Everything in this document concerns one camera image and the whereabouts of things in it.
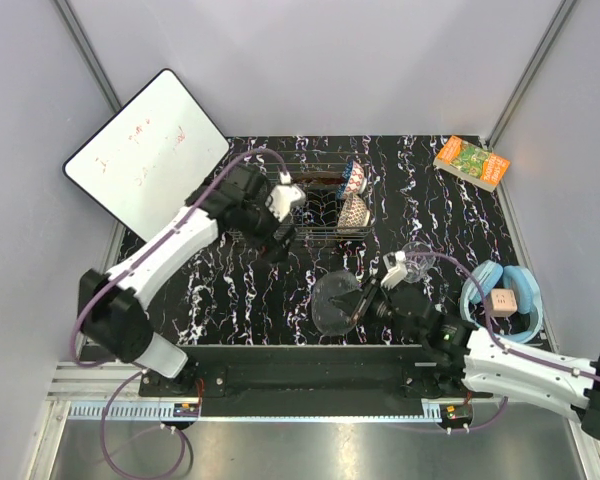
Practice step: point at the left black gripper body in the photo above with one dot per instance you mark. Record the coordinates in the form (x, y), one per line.
(265, 242)

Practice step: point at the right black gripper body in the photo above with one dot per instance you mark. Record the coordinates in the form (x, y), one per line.
(379, 305)

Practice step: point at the clear glass square plate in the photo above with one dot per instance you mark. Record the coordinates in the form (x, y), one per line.
(329, 319)

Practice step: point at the clear drinking glass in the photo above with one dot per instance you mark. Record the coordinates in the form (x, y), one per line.
(417, 260)

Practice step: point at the brown patterned ceramic bowl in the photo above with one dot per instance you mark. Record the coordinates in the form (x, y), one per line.
(354, 215)

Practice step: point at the wire dish rack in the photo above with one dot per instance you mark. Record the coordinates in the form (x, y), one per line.
(317, 219)

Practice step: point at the blue orange patterned bowl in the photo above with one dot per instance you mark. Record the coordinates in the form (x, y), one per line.
(354, 180)

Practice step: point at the red floral plate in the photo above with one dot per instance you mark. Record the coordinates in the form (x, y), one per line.
(321, 178)

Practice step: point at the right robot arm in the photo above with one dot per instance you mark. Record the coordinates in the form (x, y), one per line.
(483, 363)

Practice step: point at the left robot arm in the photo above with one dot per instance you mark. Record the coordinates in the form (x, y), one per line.
(113, 305)

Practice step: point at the small pink white plug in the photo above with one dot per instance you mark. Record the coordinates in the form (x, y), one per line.
(501, 302)

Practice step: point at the light blue headphones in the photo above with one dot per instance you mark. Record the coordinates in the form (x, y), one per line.
(491, 275)

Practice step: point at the white whiteboard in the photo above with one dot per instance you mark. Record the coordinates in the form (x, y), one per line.
(148, 158)

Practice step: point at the orange green book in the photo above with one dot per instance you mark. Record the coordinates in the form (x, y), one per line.
(471, 163)

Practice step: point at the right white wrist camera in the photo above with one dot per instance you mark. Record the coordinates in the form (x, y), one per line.
(396, 270)

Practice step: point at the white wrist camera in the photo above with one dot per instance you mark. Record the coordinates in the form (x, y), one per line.
(396, 270)
(283, 199)

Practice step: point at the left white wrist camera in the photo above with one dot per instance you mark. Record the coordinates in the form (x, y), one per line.
(283, 199)

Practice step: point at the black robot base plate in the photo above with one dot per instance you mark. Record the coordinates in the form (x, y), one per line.
(403, 369)

